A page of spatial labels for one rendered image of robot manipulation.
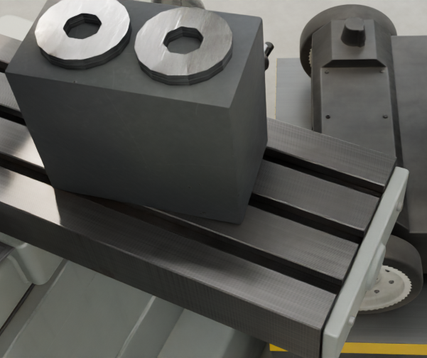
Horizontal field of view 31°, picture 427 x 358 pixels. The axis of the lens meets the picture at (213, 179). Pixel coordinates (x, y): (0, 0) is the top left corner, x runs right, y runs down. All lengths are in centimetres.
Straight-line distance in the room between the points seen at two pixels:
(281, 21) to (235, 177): 171
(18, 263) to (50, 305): 12
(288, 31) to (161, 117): 172
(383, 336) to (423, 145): 33
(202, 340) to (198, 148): 90
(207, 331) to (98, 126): 91
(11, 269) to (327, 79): 72
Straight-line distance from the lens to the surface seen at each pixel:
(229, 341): 160
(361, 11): 158
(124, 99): 71
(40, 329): 111
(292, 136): 90
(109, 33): 74
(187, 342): 160
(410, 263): 126
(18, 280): 103
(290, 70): 174
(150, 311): 146
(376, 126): 139
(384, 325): 139
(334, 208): 84
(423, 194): 133
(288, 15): 247
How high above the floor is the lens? 164
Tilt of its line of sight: 53 degrees down
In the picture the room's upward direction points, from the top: 8 degrees counter-clockwise
